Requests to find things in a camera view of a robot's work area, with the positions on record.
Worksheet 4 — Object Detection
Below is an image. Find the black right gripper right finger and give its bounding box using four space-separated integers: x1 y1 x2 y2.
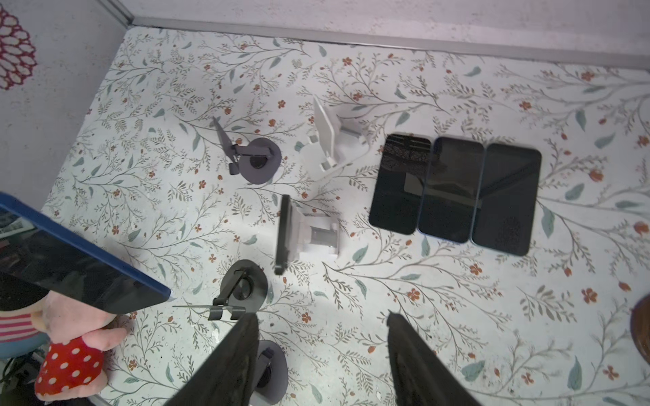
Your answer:
387 313 479 406

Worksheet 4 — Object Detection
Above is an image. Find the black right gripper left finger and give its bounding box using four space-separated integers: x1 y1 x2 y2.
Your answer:
167 314 259 406

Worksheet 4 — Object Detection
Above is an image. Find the blue-edged black phone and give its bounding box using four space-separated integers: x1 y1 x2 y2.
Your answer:
417 137 484 243

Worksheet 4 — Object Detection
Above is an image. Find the teal-edged black phone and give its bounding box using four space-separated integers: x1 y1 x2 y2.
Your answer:
472 143 542 256

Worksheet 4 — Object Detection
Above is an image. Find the dark round phone stand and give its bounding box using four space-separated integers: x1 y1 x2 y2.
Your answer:
250 340 289 406

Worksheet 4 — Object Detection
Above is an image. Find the black slab phone stand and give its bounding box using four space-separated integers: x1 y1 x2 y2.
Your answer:
176 260 269 321

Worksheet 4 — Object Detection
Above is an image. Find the black folding phone stand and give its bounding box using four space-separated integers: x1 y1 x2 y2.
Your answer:
288 208 340 262

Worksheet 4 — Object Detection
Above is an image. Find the grey round phone stand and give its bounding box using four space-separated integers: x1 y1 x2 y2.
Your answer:
213 118 283 184

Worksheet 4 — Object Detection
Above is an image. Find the white folding phone stand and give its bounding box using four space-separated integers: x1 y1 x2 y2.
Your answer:
301 96 370 180

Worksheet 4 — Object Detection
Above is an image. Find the pink pig plush toy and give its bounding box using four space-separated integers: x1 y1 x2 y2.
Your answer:
31 291 128 402

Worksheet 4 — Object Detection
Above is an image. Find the black-haired boy plush doll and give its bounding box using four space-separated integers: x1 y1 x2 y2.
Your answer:
1 273 48 360

